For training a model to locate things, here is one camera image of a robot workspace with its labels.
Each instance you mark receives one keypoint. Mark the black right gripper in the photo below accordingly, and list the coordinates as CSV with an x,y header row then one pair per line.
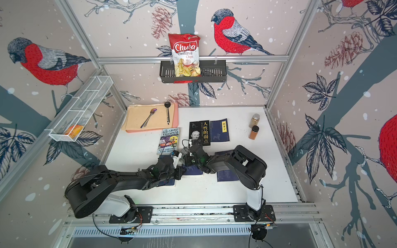
x,y
187,159

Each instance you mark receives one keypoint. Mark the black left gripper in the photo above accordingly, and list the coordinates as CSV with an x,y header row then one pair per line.
x,y
180,173

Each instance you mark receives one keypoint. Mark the blue book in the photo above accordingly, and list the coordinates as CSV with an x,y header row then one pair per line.
x,y
219,131
224,174
168,183
192,171

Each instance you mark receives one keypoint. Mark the grey striped cloth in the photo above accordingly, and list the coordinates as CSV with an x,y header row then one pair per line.
x,y
185,153

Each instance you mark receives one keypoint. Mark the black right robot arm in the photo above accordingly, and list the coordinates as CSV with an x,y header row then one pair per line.
x,y
248,167

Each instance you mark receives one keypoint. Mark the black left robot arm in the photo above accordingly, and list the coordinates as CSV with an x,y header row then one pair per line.
x,y
88,193

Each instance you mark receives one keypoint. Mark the black portrait cover book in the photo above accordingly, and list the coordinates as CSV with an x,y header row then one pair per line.
x,y
200,130

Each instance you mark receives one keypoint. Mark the Treehouse colourful paperback book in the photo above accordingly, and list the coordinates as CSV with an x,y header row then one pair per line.
x,y
168,141

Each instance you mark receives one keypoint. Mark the black ladle spoon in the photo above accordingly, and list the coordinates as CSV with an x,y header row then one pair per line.
x,y
167,105

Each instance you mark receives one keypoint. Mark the orange spice jar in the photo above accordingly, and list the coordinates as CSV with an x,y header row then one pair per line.
x,y
254,132

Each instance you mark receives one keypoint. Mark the iridescent purple spoon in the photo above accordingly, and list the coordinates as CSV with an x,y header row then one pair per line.
x,y
152,112

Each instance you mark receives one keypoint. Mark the beige placemat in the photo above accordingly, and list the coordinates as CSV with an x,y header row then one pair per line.
x,y
145,119

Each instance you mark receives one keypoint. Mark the beige spice jar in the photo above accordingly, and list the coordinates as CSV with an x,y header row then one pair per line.
x,y
254,120

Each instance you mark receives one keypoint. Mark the orange packet in shelf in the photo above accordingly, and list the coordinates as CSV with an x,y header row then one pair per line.
x,y
73,131

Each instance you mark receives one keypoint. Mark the red Chuba chips bag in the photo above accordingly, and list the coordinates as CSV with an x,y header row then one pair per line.
x,y
185,54

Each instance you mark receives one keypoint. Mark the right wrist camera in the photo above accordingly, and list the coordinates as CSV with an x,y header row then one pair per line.
x,y
196,142

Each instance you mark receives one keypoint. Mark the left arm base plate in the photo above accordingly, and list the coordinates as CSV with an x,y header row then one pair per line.
x,y
137,214

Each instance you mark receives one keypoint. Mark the black wall basket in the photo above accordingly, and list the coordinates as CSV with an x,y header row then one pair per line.
x,y
211,72

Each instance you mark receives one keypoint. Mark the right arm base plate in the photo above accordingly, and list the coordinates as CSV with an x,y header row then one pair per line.
x,y
244,213

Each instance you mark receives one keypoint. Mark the white wire wall shelf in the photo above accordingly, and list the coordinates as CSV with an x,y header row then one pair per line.
x,y
80,108

